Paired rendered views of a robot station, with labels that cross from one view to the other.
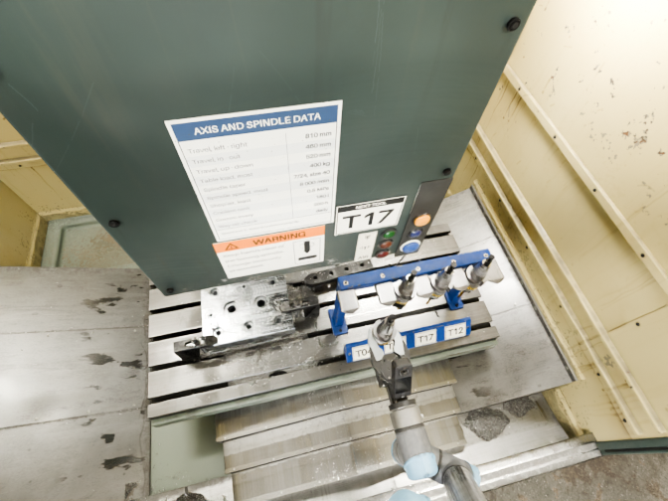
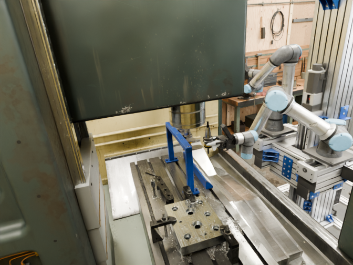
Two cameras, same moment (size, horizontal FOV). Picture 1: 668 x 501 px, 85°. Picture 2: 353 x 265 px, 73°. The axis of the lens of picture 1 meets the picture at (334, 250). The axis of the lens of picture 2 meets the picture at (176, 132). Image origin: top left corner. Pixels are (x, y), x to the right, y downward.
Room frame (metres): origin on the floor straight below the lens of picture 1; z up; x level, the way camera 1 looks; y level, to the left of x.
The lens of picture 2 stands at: (0.46, 1.21, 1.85)
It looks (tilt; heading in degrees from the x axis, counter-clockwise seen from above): 23 degrees down; 272
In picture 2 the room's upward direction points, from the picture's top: 5 degrees counter-clockwise
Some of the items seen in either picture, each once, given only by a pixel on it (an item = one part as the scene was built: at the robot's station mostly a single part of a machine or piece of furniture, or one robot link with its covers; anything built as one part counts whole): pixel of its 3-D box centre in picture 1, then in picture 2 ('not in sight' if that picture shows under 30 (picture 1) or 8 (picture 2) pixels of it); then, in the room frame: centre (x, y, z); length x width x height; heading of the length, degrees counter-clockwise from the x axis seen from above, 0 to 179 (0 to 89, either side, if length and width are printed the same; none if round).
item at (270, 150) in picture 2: not in sight; (270, 156); (-0.22, -0.50, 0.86); 0.09 x 0.09 x 0.09; 23
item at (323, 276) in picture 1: (338, 274); (164, 191); (0.61, -0.02, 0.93); 0.26 x 0.05 x 0.06; 112
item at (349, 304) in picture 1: (348, 301); (197, 146); (0.39, -0.05, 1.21); 0.07 x 0.05 x 0.01; 17
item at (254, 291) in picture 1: (247, 307); (194, 221); (0.44, 0.28, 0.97); 0.29 x 0.23 x 0.05; 107
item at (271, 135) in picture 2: not in sight; (274, 131); (-0.30, -0.66, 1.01); 0.36 x 0.22 x 0.06; 23
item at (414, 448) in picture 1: (416, 450); (248, 137); (0.05, -0.24, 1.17); 0.11 x 0.08 x 0.09; 17
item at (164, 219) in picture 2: not in sight; (163, 225); (0.59, 0.31, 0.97); 0.13 x 0.03 x 0.15; 17
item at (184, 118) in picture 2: not in sight; (186, 109); (0.45, 0.21, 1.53); 0.16 x 0.16 x 0.12
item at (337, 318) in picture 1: (340, 305); (189, 172); (0.45, -0.04, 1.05); 0.10 x 0.05 x 0.30; 17
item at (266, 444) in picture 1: (346, 427); (239, 208); (0.12, -0.10, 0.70); 0.90 x 0.30 x 0.16; 107
